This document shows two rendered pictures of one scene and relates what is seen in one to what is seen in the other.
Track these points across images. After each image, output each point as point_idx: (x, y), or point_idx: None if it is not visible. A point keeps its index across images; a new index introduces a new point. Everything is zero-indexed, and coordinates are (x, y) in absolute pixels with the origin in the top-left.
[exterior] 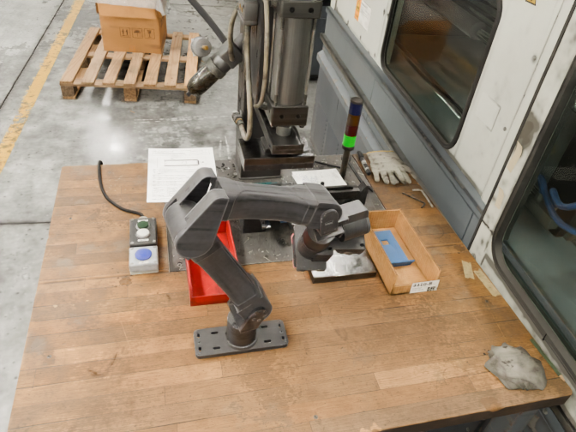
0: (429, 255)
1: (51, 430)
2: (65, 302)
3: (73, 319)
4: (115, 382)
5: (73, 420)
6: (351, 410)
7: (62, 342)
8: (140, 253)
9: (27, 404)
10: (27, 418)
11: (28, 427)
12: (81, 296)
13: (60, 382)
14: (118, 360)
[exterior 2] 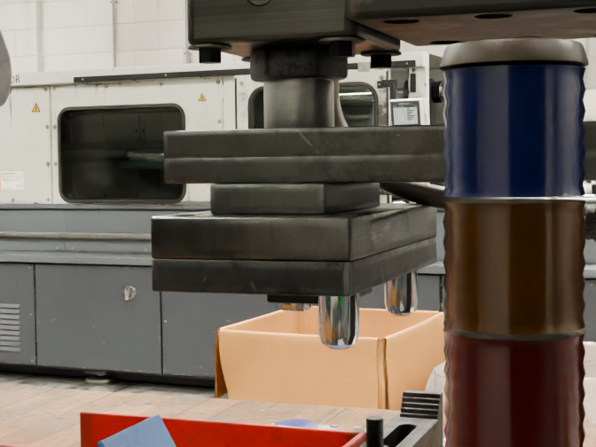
0: None
1: (11, 399)
2: (262, 415)
3: (207, 416)
4: (17, 425)
5: (2, 406)
6: None
7: (164, 410)
8: (298, 420)
9: (78, 394)
10: (55, 393)
11: (39, 393)
12: (262, 423)
13: (82, 405)
14: (57, 429)
